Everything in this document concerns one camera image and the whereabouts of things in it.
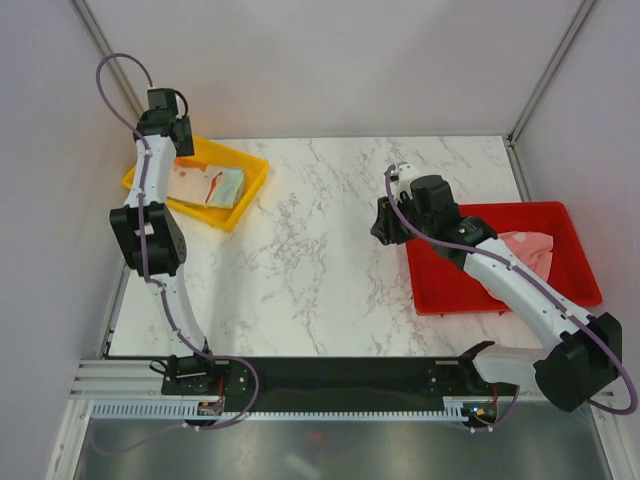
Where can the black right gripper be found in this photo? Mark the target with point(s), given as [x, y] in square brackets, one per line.
[384, 227]

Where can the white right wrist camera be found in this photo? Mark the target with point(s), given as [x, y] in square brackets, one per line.
[401, 179]

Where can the pink white towel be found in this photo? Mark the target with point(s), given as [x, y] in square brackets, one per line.
[534, 249]

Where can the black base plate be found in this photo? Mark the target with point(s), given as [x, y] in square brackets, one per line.
[350, 383]

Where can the light blue white towel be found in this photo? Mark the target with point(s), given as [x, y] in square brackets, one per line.
[227, 188]

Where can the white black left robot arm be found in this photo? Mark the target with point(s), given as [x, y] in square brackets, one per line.
[153, 245]

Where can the white slotted cable duct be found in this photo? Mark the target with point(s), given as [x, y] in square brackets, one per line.
[191, 410]

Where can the aluminium frame post right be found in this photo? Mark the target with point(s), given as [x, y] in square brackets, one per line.
[571, 33]

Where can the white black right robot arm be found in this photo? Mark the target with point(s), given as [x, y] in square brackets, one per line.
[579, 359]

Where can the orange patterned towel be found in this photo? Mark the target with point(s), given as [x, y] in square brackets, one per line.
[191, 182]

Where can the red plastic tray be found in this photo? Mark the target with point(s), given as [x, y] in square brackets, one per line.
[439, 288]

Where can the aluminium frame post left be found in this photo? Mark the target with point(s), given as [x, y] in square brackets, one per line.
[109, 66]

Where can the aluminium frame post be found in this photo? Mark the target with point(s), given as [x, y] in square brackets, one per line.
[109, 66]
[571, 33]

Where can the yellow plastic tray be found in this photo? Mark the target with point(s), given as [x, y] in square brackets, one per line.
[240, 200]

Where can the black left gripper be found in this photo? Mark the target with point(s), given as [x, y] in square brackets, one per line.
[187, 148]

